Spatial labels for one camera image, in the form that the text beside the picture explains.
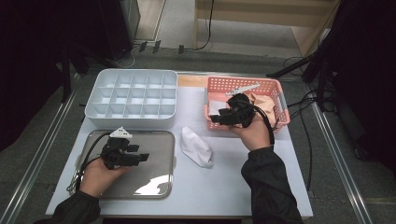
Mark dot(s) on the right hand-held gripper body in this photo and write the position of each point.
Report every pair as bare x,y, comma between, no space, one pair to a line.
241,109

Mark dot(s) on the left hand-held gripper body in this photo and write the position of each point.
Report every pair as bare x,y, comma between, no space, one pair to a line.
115,154

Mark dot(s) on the translucent grey box lid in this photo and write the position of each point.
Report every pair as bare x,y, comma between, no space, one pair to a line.
155,174

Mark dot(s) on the white compartment storage box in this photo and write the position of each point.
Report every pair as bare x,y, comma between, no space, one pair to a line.
130,123

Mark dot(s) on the beige sock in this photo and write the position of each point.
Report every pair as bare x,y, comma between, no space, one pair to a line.
266,104

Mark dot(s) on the pink plastic basket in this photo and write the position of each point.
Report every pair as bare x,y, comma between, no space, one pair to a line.
218,85

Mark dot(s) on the person's left hand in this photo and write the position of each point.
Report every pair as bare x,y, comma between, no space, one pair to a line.
96,179

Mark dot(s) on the person's right hand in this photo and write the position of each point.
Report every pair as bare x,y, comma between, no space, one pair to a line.
255,137

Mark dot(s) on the light wooden furniture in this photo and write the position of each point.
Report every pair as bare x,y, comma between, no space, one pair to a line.
249,12

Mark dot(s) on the dark curtain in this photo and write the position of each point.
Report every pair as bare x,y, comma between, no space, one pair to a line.
25,62
373,93

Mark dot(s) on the dark cabinet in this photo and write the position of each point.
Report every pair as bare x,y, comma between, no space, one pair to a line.
124,18

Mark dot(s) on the black floor bracket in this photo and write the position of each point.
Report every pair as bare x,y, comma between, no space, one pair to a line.
142,46
156,46
181,49

